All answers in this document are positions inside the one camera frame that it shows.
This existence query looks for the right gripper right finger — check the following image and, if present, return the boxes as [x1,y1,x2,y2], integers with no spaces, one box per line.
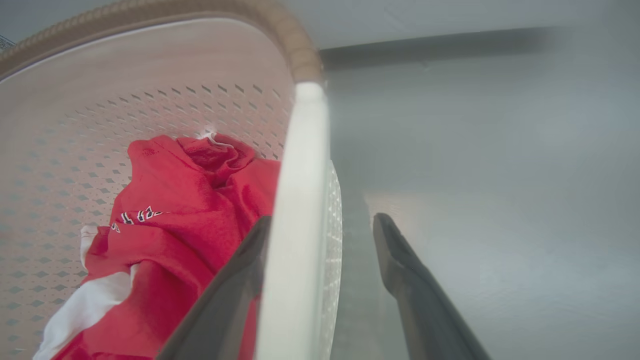
[372,213,493,360]

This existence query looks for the pink perforated laundry basket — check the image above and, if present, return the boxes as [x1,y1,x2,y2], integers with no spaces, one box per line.
[0,0,344,360]

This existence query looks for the red and white garment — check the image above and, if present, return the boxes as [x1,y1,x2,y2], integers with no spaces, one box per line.
[32,132,282,360]

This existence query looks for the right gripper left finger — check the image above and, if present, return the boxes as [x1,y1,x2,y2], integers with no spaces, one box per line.
[156,215,272,360]

